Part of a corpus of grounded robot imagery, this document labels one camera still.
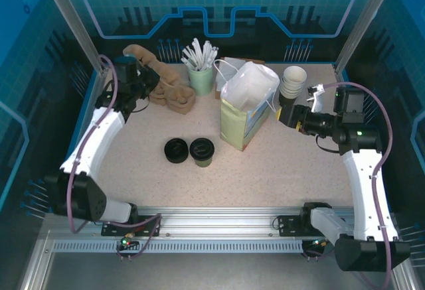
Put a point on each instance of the brown pulp cup carrier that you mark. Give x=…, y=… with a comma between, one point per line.
x=142, y=54

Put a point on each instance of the white and green paper bag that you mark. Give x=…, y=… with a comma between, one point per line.
x=249, y=84

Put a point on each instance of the black plastic cup lid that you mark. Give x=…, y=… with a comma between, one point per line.
x=201, y=149

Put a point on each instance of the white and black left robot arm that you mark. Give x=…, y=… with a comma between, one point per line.
x=89, y=147

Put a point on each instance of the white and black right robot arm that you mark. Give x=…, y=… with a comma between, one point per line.
x=362, y=184

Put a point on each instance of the stack of paper cups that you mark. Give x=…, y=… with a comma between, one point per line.
x=293, y=76

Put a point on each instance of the white wrapped straw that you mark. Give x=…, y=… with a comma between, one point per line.
x=212, y=57
x=190, y=57
x=186, y=62
x=206, y=54
x=196, y=54

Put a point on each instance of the mint green straw holder cup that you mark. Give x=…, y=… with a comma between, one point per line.
x=201, y=82

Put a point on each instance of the aluminium frame post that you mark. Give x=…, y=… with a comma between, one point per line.
x=77, y=21
x=360, y=21

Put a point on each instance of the aluminium mounting rail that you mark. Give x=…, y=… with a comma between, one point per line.
x=216, y=218

